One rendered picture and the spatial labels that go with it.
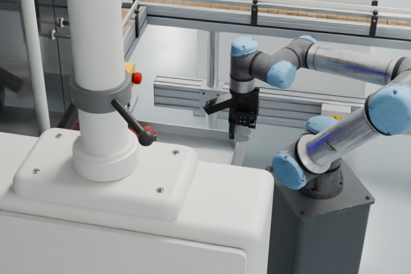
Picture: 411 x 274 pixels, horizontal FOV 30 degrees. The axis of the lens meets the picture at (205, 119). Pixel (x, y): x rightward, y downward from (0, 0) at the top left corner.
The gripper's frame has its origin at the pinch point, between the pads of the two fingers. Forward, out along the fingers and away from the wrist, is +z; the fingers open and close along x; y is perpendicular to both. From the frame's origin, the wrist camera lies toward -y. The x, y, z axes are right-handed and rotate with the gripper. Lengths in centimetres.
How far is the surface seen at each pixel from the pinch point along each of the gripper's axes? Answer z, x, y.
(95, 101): -81, -102, -6
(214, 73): 30, 86, -19
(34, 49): -66, -67, -30
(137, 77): -8.8, 16.5, -33.4
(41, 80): -59, -67, -30
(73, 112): -29, -34, -36
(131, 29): -1, 61, -48
